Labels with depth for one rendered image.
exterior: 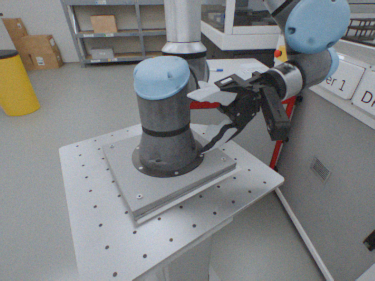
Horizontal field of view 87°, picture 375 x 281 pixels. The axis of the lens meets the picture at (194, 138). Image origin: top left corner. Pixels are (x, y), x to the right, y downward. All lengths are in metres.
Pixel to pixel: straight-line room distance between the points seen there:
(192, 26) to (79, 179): 0.45
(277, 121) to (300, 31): 0.13
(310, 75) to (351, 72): 0.43
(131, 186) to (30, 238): 1.16
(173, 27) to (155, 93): 0.19
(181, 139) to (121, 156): 0.18
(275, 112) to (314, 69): 0.16
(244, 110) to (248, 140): 0.75
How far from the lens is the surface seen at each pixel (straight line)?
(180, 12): 0.52
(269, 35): 1.72
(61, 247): 1.44
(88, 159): 0.61
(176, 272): 0.83
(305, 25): 0.34
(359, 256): 1.06
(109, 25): 4.49
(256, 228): 1.35
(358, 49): 0.92
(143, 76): 0.41
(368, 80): 0.86
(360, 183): 0.95
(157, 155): 0.47
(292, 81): 0.46
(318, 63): 0.50
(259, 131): 1.14
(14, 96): 2.98
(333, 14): 0.34
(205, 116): 0.99
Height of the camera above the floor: 1.12
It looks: 35 degrees down
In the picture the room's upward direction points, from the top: straight up
